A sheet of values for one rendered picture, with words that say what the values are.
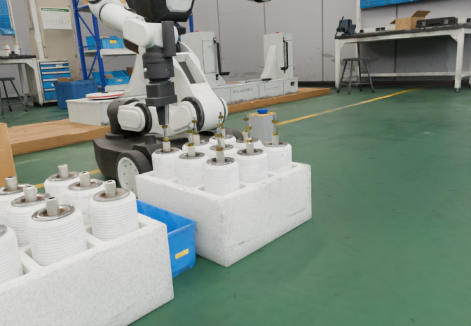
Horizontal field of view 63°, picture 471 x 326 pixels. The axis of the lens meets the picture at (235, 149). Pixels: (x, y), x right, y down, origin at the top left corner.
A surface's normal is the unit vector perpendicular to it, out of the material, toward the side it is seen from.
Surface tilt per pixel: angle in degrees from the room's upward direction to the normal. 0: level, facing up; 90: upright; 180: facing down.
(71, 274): 90
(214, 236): 90
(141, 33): 90
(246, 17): 90
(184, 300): 0
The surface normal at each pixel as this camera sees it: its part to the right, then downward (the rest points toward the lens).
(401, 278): -0.06, -0.97
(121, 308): 0.72, 0.11
